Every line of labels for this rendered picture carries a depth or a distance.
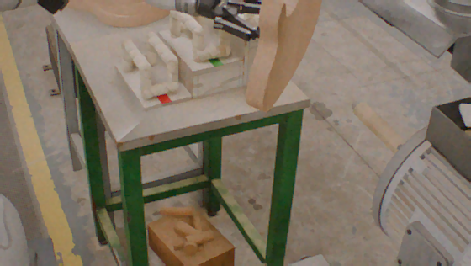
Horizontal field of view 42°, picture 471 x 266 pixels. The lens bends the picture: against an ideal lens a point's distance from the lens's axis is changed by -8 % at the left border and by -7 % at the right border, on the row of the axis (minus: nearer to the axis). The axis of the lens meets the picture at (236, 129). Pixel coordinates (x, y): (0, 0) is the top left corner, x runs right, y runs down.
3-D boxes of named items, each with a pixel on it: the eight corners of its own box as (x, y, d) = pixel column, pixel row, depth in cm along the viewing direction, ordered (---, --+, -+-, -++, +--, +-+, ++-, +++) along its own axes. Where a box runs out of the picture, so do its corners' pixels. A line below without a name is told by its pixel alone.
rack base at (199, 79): (243, 86, 193) (245, 59, 188) (193, 99, 186) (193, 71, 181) (203, 46, 212) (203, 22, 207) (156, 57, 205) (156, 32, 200)
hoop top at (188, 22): (205, 37, 181) (206, 27, 180) (195, 39, 180) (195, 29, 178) (177, 10, 195) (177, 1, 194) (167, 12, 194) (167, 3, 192)
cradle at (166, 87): (181, 92, 186) (181, 82, 184) (145, 101, 182) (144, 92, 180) (177, 86, 189) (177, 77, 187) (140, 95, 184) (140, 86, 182)
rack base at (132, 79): (193, 98, 187) (193, 95, 186) (145, 111, 180) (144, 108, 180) (156, 56, 206) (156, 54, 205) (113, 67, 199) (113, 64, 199)
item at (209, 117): (287, 274, 233) (310, 98, 189) (136, 321, 211) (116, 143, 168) (218, 176, 278) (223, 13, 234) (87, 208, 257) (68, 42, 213)
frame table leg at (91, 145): (111, 244, 265) (91, 54, 213) (99, 247, 263) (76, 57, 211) (108, 236, 269) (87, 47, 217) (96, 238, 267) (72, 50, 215)
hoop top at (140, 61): (152, 74, 180) (152, 63, 178) (142, 76, 178) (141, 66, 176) (130, 44, 194) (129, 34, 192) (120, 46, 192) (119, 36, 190)
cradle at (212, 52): (232, 55, 188) (233, 46, 186) (197, 64, 183) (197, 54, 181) (227, 50, 190) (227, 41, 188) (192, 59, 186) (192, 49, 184)
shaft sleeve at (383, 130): (415, 150, 113) (404, 163, 113) (422, 157, 115) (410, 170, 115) (362, 98, 126) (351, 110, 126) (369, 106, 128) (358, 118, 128)
